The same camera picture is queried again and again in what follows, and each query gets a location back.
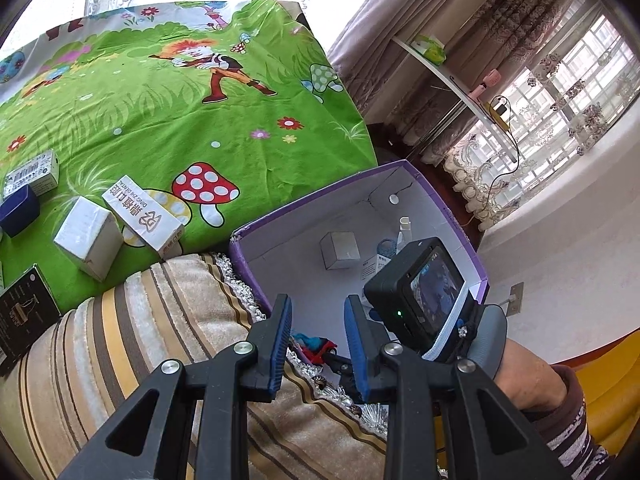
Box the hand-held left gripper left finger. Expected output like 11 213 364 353
57 293 293 480

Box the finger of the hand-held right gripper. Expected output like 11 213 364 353
322 352 357 398

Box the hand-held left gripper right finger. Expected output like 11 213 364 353
344 294 573 480

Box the red toy car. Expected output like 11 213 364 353
292 332 338 366

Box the white medicine box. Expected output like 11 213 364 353
360 255 390 308

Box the white spray bottle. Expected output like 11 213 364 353
395 216 416 256

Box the small white cube box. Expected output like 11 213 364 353
53 196 124 282
320 231 361 271

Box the purple cardboard box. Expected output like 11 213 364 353
229 159 490 366

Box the person's right forearm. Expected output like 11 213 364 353
492 340 613 480

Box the floral lace curtain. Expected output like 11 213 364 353
442 0 640 233

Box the striped plush cushion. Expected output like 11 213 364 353
0 252 446 480

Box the white box with grey logo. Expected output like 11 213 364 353
101 175 185 261

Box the yellow object with charger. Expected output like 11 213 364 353
487 100 513 128

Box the pink object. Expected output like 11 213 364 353
467 69 503 98

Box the window with grille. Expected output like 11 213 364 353
470 5 640 211

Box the yellow cloth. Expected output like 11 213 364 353
550 330 640 461

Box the green tissue packet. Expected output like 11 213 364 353
412 34 447 66

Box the black box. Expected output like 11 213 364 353
0 263 63 378

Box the green cartoon printed blanket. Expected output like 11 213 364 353
0 0 378 311

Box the brown curtain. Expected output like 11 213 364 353
327 0 601 161

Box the dark blue small box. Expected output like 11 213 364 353
0 184 41 238

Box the white and teal box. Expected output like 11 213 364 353
2 149 61 201

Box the wall socket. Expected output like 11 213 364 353
505 281 525 315

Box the black cable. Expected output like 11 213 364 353
465 95 523 231

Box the white wall shelf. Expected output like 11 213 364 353
391 34 523 171

